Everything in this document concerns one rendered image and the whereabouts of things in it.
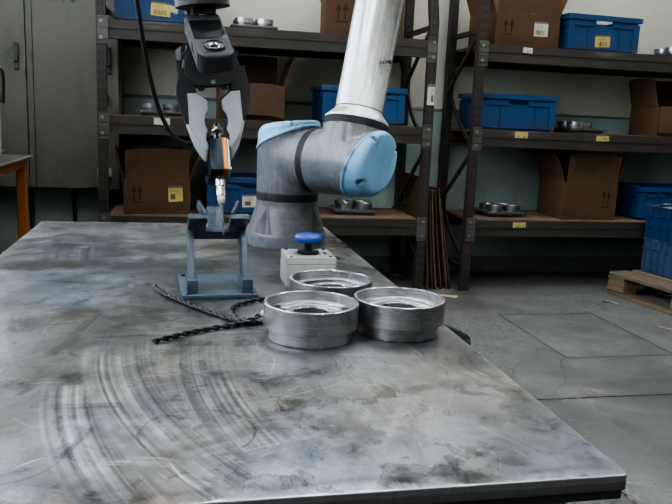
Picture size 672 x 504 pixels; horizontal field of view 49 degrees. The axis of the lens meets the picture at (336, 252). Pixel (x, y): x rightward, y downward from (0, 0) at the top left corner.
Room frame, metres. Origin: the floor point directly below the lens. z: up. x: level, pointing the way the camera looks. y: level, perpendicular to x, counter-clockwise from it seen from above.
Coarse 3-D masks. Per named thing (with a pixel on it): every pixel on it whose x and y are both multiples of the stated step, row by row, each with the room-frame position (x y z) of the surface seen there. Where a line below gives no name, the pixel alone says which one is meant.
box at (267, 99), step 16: (240, 64) 4.66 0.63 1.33; (256, 64) 4.68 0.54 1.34; (272, 64) 4.70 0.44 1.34; (288, 64) 4.57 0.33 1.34; (256, 80) 4.67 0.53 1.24; (272, 80) 4.68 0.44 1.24; (256, 96) 4.29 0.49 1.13; (272, 96) 4.31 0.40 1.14; (256, 112) 4.28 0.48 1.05; (272, 112) 4.30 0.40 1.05
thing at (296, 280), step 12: (300, 276) 0.95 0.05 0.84; (312, 276) 0.96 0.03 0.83; (324, 276) 0.97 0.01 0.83; (336, 276) 0.97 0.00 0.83; (348, 276) 0.96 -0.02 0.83; (360, 276) 0.95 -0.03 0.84; (300, 288) 0.88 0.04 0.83; (312, 288) 0.87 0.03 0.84; (324, 288) 0.87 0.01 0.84; (336, 288) 0.87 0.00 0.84; (348, 288) 0.87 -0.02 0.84; (360, 288) 0.88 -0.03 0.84
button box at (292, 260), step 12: (288, 252) 1.06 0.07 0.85; (300, 252) 1.05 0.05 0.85; (312, 252) 1.05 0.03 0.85; (324, 252) 1.07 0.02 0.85; (288, 264) 1.02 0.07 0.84; (300, 264) 1.02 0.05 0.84; (312, 264) 1.03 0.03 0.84; (324, 264) 1.03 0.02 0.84; (288, 276) 1.02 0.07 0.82; (288, 288) 1.02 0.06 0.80
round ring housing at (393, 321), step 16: (368, 288) 0.87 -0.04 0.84; (384, 288) 0.88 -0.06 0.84; (400, 288) 0.88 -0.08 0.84; (368, 304) 0.79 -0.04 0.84; (384, 304) 0.84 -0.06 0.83; (400, 304) 0.85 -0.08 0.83; (416, 304) 0.85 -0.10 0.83; (432, 304) 0.85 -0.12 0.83; (368, 320) 0.79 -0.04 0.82; (384, 320) 0.78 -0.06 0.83; (400, 320) 0.78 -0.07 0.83; (416, 320) 0.78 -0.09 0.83; (432, 320) 0.79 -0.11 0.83; (368, 336) 0.80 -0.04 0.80; (384, 336) 0.79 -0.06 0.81; (400, 336) 0.79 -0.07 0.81; (416, 336) 0.79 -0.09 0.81; (432, 336) 0.80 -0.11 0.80
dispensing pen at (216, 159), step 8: (216, 128) 1.01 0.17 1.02; (216, 136) 1.01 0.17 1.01; (216, 144) 0.98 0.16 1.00; (216, 152) 0.98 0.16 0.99; (208, 160) 1.00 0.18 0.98; (216, 160) 0.97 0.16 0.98; (208, 168) 1.00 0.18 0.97; (216, 168) 0.96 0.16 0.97; (208, 176) 0.99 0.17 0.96; (216, 176) 0.97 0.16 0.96; (224, 176) 0.98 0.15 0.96; (208, 184) 0.99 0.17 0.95; (216, 184) 0.97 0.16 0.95; (224, 184) 0.97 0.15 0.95; (216, 192) 0.97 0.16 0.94; (224, 192) 0.96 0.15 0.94; (224, 200) 0.96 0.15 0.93
